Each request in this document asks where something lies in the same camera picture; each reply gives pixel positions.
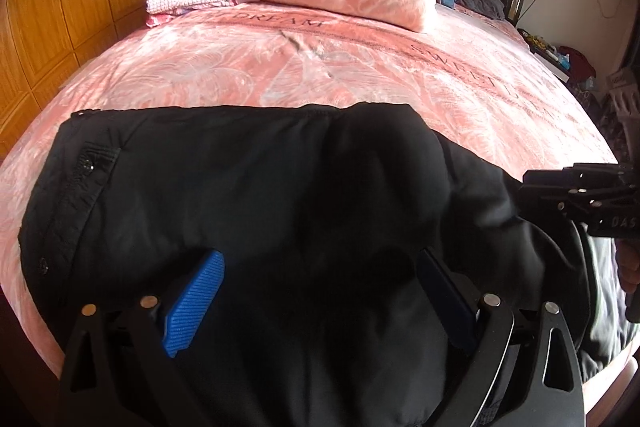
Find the white basket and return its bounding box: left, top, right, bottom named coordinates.
left=605, top=67, right=640, bottom=114

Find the cluttered black nightstand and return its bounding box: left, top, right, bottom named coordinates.
left=517, top=27, right=572, bottom=84

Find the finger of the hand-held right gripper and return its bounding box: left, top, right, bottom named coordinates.
left=522, top=163, right=640, bottom=188
left=517, top=187, right=640, bottom=222

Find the wooden wardrobe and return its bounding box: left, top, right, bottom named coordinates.
left=0, top=0, right=173, bottom=158

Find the black jacket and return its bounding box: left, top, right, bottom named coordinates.
left=17, top=102, right=640, bottom=427

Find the maroon cloth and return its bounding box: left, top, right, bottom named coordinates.
left=560, top=47, right=597, bottom=82

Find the pink leaf-pattern bed blanket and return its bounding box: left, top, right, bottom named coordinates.
left=0, top=0, right=623, bottom=408

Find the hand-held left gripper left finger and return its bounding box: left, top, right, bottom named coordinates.
left=59, top=249, right=226, bottom=427

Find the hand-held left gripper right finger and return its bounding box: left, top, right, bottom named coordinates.
left=416, top=248, right=586, bottom=427

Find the person's right hand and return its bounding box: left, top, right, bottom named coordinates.
left=617, top=238, right=640, bottom=294

